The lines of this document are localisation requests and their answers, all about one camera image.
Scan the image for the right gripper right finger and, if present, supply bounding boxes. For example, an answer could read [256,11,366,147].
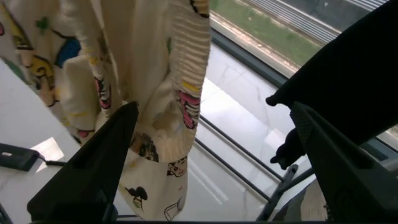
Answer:
[289,101,398,223]

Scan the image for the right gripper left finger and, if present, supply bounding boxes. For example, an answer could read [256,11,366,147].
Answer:
[27,101,139,223]

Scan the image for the black garment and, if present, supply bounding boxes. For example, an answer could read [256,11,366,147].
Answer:
[266,0,398,170]

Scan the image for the cream printed garment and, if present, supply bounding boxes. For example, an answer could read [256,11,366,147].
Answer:
[0,0,212,222]

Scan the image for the white laundry basket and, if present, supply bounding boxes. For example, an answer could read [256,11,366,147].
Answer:
[270,179,329,223]

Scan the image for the black clothes rack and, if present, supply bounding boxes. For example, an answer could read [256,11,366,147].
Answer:
[194,114,315,222]

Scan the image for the black power adapter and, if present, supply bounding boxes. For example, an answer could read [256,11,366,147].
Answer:
[0,142,41,172]

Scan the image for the window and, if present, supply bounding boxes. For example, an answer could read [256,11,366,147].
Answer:
[210,0,398,162]

